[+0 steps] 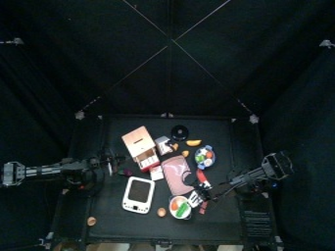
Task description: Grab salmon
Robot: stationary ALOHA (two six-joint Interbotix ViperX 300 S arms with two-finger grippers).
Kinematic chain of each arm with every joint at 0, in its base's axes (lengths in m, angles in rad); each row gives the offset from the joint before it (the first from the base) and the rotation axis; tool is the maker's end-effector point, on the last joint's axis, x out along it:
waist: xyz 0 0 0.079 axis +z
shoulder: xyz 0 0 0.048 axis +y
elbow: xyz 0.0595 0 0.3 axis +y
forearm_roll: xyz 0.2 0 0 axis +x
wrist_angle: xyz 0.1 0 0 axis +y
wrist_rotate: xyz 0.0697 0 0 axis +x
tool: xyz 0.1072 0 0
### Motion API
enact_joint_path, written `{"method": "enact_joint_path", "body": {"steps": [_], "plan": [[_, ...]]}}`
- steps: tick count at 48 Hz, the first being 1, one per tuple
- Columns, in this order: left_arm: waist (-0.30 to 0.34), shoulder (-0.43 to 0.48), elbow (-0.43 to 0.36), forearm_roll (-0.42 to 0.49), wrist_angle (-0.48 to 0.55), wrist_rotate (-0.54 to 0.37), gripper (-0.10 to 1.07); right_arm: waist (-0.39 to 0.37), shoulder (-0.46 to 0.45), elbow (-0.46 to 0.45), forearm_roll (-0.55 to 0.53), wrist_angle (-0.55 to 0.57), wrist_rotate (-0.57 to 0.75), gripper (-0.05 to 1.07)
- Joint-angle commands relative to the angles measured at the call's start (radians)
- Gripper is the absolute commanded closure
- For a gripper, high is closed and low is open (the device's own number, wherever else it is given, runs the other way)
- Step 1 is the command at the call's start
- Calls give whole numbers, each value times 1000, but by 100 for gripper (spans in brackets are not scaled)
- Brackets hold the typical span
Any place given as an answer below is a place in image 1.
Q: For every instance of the purple toy food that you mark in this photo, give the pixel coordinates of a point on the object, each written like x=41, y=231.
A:
x=129, y=172

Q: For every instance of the yellow toy croissant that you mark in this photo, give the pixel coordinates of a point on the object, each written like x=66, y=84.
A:
x=194, y=142

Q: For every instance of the brown toy egg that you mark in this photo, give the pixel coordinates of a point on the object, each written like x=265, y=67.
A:
x=162, y=212
x=92, y=221

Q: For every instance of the green toy vegetable piece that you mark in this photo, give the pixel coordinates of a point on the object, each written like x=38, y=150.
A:
x=185, y=209

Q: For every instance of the small white toy appliance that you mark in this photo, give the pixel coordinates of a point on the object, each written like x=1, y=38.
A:
x=164, y=144

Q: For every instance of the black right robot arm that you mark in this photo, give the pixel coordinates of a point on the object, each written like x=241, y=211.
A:
x=262, y=171

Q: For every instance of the black round toy lid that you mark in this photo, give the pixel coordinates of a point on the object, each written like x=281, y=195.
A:
x=180, y=132

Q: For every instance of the orange toy salmon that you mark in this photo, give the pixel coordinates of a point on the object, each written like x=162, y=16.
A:
x=176, y=205

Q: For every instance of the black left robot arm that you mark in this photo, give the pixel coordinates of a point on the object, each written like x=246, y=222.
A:
x=42, y=170

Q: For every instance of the red toy tomato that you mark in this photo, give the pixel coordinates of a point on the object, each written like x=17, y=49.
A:
x=210, y=154

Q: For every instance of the red toy knife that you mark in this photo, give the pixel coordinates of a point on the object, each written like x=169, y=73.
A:
x=202, y=176

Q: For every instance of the blue toy pan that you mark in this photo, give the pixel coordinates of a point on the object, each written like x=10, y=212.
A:
x=205, y=157

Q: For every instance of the metal frame bracket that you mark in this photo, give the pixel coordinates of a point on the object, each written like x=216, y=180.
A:
x=17, y=41
x=326, y=43
x=254, y=118
x=80, y=114

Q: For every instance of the pink cutting board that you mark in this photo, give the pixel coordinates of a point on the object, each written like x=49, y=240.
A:
x=177, y=173

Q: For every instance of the white toy egg slice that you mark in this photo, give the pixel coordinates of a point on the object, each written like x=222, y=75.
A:
x=209, y=161

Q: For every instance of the white toy tablet scale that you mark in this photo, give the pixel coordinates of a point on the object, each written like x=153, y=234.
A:
x=140, y=195

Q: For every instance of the small red toy piece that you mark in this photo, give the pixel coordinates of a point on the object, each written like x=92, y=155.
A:
x=204, y=207

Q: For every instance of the small white card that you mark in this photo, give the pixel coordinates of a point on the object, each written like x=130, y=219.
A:
x=157, y=173

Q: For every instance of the small orange toy food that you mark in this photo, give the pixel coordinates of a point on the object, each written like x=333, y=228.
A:
x=186, y=153
x=176, y=146

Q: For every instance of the white toy plate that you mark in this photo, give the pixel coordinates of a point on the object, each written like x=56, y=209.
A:
x=181, y=207

